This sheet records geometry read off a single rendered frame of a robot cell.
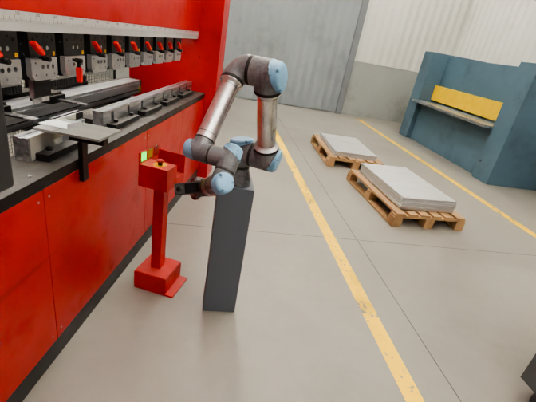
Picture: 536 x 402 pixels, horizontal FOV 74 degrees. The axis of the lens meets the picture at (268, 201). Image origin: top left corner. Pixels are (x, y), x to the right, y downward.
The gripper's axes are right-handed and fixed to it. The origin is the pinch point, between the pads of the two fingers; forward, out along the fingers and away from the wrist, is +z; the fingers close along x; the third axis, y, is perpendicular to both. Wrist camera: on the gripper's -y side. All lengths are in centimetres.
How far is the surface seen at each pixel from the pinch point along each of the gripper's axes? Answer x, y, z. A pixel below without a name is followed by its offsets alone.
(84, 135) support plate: 23.7, -38.4, 4.6
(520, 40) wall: 274, 753, 203
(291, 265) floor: -55, 94, 70
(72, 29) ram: 69, -39, 13
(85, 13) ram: 79, -34, 18
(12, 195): 1, -61, -10
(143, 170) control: 13.2, -11.0, 37.5
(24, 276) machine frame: -28, -61, 5
